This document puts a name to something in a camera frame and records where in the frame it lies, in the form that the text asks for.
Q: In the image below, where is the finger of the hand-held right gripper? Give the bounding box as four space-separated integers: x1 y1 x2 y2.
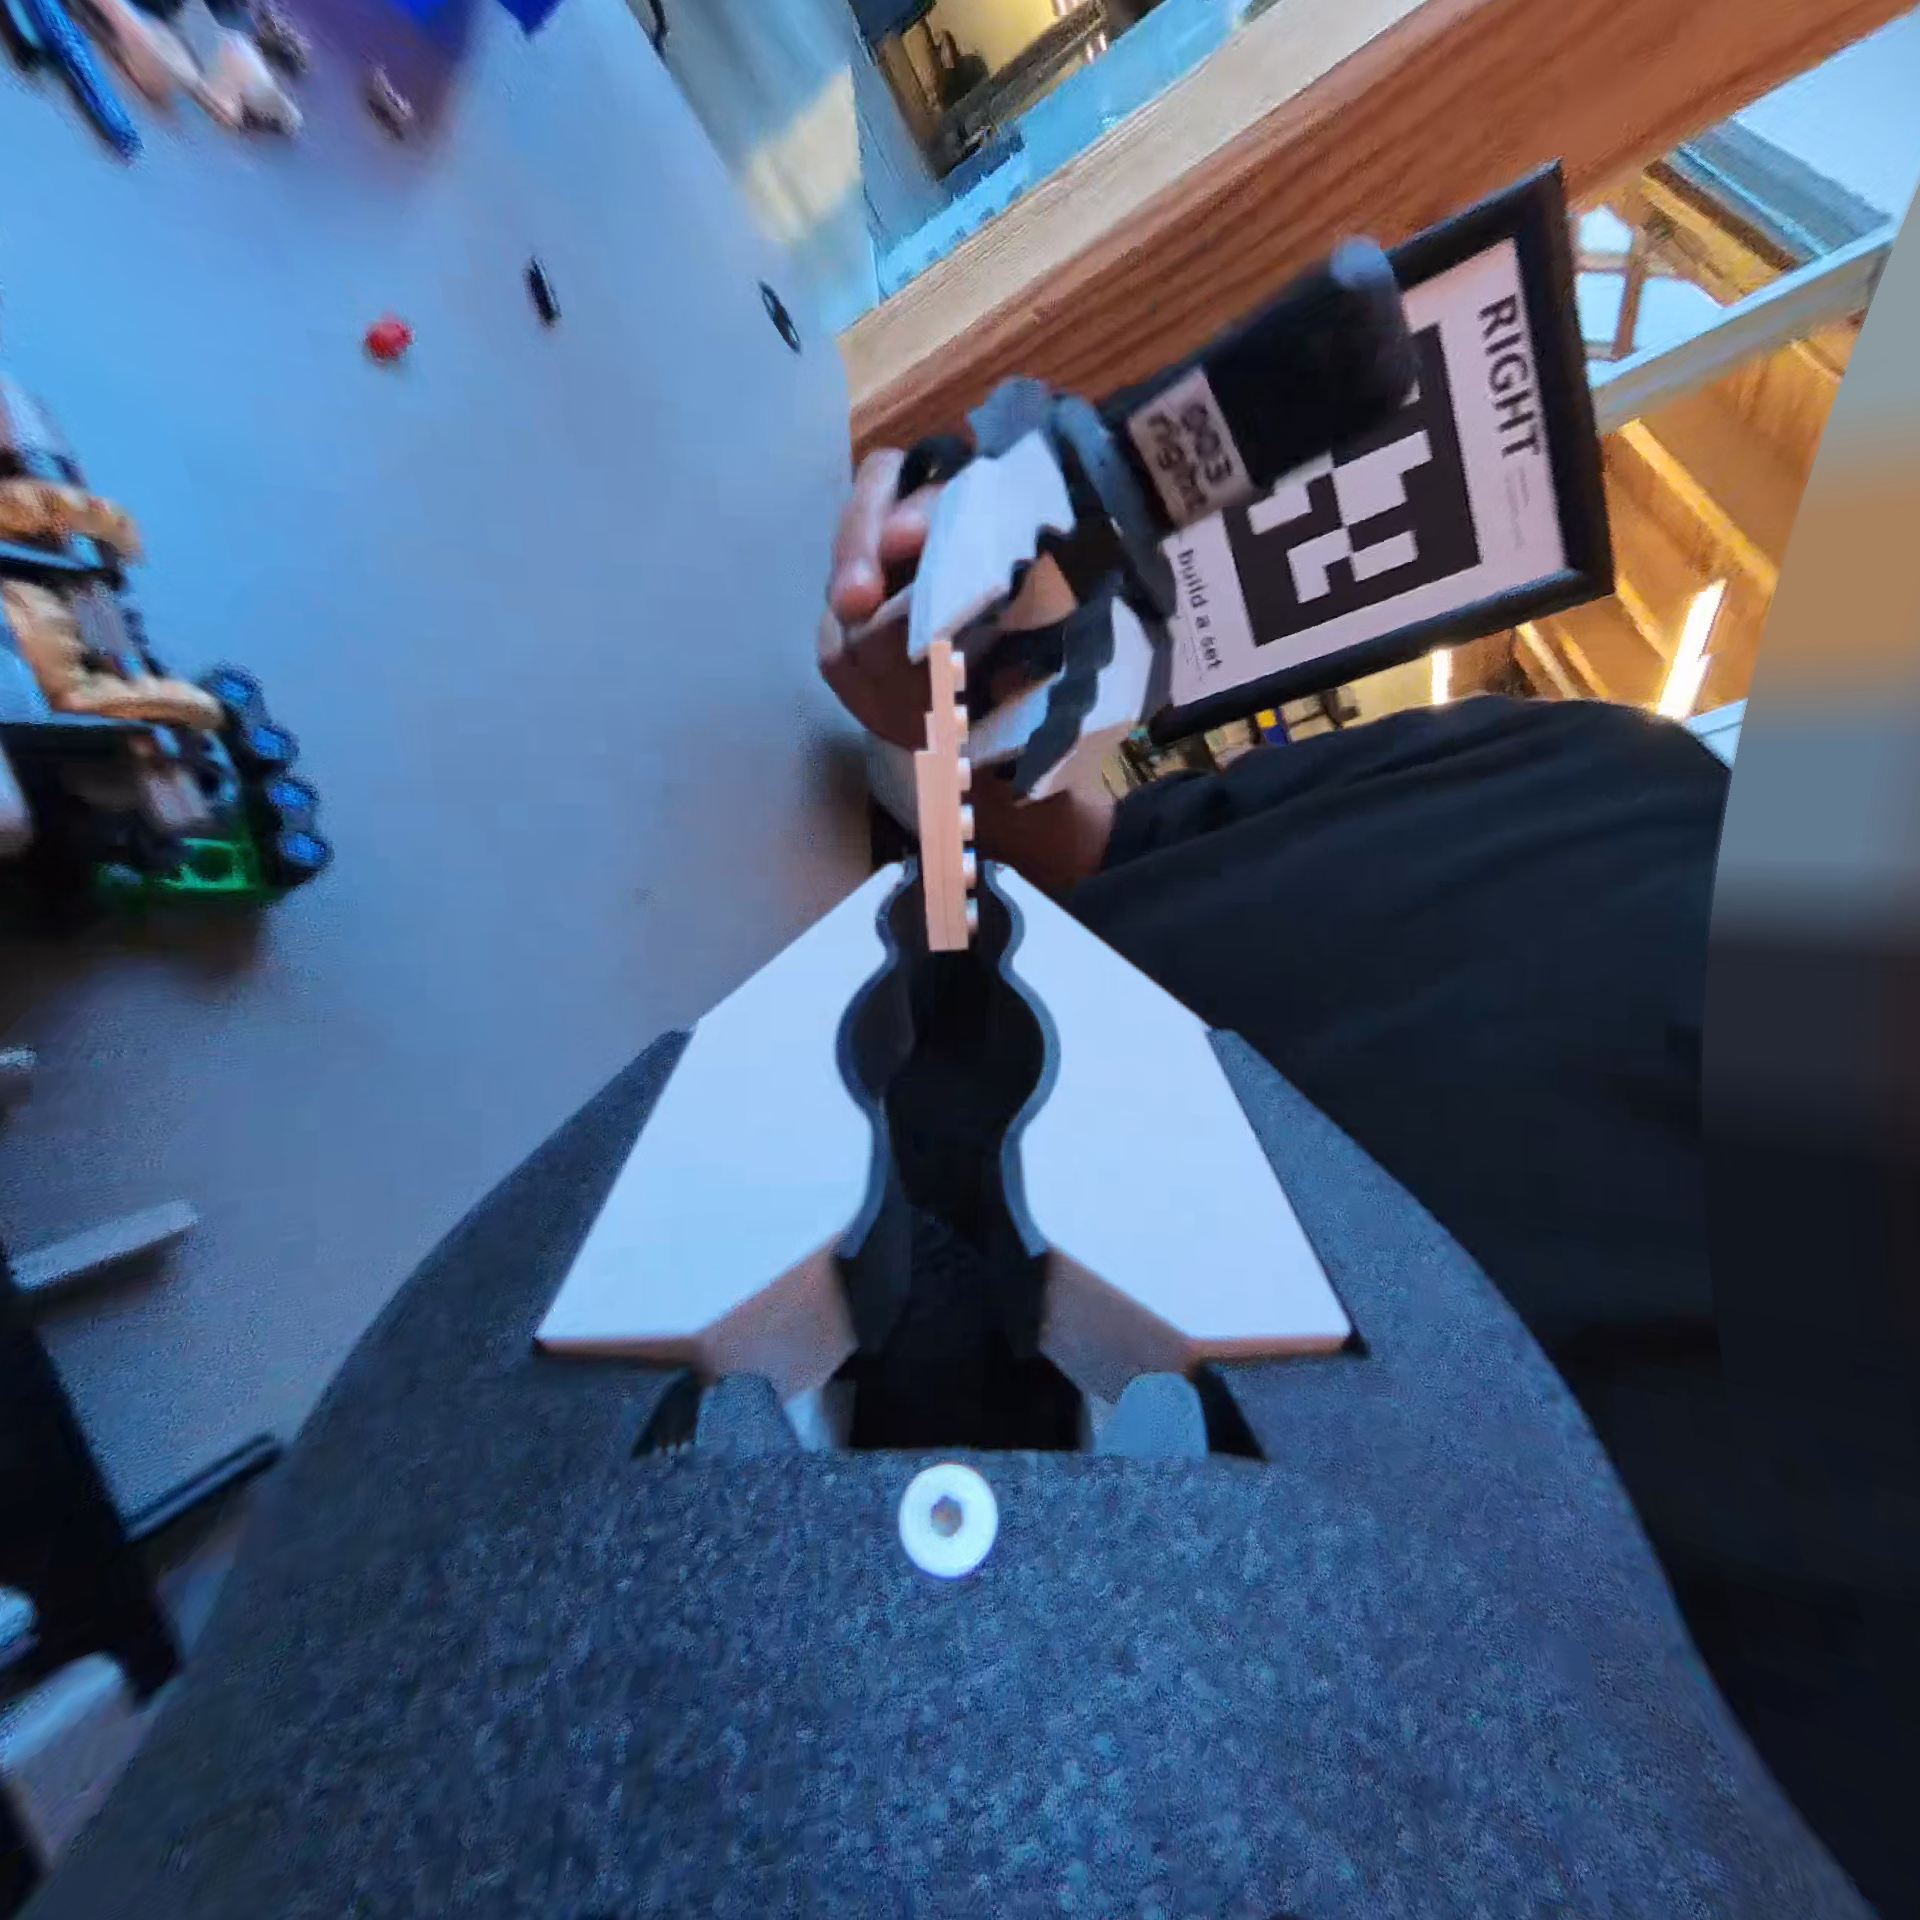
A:
960 591 1163 803
906 437 1082 665

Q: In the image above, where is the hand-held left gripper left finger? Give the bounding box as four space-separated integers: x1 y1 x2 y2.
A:
535 862 921 1405

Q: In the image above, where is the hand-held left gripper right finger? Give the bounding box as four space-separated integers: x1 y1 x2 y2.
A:
979 864 1360 1406

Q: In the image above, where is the white lego plate assembly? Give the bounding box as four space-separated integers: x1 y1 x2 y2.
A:
912 640 982 958

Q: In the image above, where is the green and black lego assembly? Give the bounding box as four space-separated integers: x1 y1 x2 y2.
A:
91 668 338 906

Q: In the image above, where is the white lego truck model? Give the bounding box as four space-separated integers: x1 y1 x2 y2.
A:
0 375 240 894

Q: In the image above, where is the pile of lego pins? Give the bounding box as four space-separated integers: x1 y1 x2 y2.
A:
0 0 454 163

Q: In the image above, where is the person's right hand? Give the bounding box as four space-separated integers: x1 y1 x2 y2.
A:
819 442 1124 897

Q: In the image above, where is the wooden beam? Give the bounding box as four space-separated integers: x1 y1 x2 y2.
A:
839 0 1920 459

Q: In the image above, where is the person's black clothing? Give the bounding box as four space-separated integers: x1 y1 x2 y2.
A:
1061 693 1920 1920

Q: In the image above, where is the grey flat strip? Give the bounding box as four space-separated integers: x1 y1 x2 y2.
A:
11 1202 201 1297

